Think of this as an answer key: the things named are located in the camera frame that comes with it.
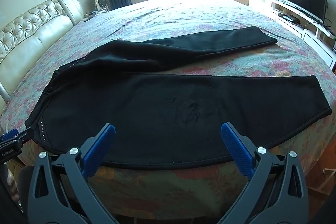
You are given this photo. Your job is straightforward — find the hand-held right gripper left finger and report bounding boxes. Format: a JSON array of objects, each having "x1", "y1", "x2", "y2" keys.
[{"x1": 28, "y1": 123, "x2": 118, "y2": 224}]

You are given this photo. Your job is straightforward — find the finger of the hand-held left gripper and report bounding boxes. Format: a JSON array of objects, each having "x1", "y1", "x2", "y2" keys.
[
  {"x1": 0, "y1": 129, "x2": 19, "y2": 143},
  {"x1": 10, "y1": 128, "x2": 34, "y2": 147}
]

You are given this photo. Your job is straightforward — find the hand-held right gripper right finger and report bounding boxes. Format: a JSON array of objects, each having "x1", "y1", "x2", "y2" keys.
[{"x1": 218, "y1": 122, "x2": 309, "y2": 224}]

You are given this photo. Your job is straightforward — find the black pants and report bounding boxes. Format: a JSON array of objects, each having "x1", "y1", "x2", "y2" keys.
[{"x1": 24, "y1": 26, "x2": 332, "y2": 170}]

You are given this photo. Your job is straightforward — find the person's left hand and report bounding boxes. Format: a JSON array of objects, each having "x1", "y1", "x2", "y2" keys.
[{"x1": 5, "y1": 168, "x2": 21, "y2": 201}]

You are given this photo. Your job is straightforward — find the beige tufted leather headboard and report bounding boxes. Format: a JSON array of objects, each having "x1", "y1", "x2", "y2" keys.
[{"x1": 0, "y1": 0, "x2": 84, "y2": 109}]

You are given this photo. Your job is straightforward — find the floral bedspread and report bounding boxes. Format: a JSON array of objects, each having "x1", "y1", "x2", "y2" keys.
[{"x1": 0, "y1": 0, "x2": 336, "y2": 224}]

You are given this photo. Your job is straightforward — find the white television stand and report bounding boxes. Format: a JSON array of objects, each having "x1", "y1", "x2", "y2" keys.
[{"x1": 270, "y1": 0, "x2": 336, "y2": 54}]

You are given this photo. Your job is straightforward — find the white box fan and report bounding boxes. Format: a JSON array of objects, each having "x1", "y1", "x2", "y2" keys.
[{"x1": 94, "y1": 0, "x2": 109, "y2": 13}]

